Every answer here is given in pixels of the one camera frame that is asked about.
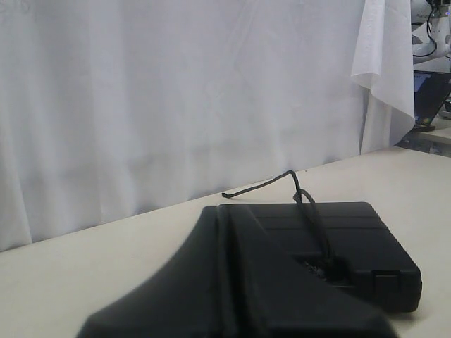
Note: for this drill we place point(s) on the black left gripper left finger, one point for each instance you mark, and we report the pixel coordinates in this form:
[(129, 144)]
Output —
[(179, 300)]

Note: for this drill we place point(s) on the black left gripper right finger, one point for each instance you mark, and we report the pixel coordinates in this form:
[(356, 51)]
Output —
[(265, 293)]

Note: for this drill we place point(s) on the black plastic carrying case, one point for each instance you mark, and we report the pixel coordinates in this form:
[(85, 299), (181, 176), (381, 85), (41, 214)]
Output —
[(349, 247)]

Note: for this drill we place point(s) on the white backdrop curtain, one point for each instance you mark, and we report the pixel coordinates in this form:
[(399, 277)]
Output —
[(114, 108)]

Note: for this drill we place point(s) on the open laptop in background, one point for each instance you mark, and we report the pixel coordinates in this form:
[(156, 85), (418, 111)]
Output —
[(431, 90)]

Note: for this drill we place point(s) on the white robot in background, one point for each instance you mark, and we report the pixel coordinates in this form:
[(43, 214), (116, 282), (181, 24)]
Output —
[(435, 17)]

